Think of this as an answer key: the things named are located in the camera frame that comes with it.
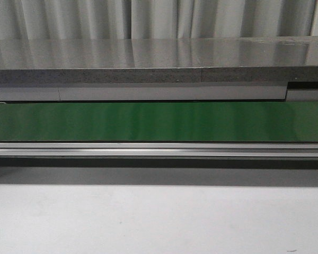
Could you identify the green conveyor belt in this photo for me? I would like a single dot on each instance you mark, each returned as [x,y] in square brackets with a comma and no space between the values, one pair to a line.
[160,121]

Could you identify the grey stone slab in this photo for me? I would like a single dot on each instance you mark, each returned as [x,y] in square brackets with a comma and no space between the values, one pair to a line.
[70,61]

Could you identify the grey curtain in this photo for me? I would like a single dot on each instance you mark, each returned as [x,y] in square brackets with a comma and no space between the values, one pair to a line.
[156,19]

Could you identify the rear aluminium conveyor rail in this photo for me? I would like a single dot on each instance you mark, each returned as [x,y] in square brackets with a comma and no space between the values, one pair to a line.
[202,91]

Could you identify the aluminium conveyor rail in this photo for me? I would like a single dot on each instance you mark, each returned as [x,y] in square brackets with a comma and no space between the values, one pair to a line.
[202,91]
[279,150]

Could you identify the front aluminium conveyor rail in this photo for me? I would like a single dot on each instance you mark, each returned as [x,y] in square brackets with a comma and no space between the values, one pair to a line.
[279,150]

